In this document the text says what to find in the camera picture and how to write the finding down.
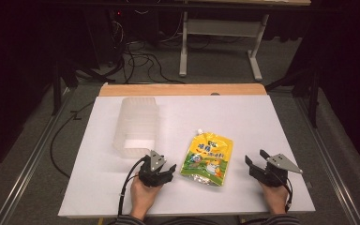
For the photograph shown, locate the long black floor cable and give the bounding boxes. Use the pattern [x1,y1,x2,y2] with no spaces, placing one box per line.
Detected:
[49,100,96,180]

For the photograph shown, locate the white desk frame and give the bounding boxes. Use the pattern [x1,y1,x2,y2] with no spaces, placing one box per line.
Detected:
[178,10,270,83]

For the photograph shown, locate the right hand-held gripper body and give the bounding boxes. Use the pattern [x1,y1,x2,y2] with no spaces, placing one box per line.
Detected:
[251,153,304,188]

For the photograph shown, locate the tangle of black floor cables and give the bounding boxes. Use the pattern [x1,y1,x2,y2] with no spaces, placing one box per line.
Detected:
[107,38,187,85]

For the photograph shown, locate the person's right hand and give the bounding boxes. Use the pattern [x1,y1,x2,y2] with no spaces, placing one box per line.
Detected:
[259,181,290,217]

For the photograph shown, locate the black metal stand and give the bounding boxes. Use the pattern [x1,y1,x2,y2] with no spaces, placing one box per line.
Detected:
[50,57,120,117]
[264,60,323,129]

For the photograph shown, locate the white table mat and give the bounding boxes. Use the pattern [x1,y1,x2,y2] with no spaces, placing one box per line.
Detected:
[57,95,316,218]

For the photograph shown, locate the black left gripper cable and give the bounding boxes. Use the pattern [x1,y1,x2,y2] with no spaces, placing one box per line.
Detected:
[117,155,148,218]

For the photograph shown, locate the yellow spouted pouch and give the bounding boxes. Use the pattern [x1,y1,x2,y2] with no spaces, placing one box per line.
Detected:
[180,127,234,188]

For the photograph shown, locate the wooden table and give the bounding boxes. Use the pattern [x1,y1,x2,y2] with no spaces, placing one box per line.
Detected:
[97,82,268,98]

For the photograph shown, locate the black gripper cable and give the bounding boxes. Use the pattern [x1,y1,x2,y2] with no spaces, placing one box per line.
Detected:
[117,155,148,218]
[270,167,294,214]

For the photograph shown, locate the metal floor rail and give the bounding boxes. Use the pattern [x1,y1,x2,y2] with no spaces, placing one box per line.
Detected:
[294,97,359,225]
[0,87,73,225]

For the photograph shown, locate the translucent plastic container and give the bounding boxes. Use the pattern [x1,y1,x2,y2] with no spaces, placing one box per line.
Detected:
[112,96,160,159]

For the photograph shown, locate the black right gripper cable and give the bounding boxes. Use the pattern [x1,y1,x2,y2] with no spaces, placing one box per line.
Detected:
[270,167,294,214]

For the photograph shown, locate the person's left hand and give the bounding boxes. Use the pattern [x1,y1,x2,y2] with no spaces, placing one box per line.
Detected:
[129,179,164,220]

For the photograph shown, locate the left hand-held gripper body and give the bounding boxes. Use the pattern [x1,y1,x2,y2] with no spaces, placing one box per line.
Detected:
[138,150,173,188]

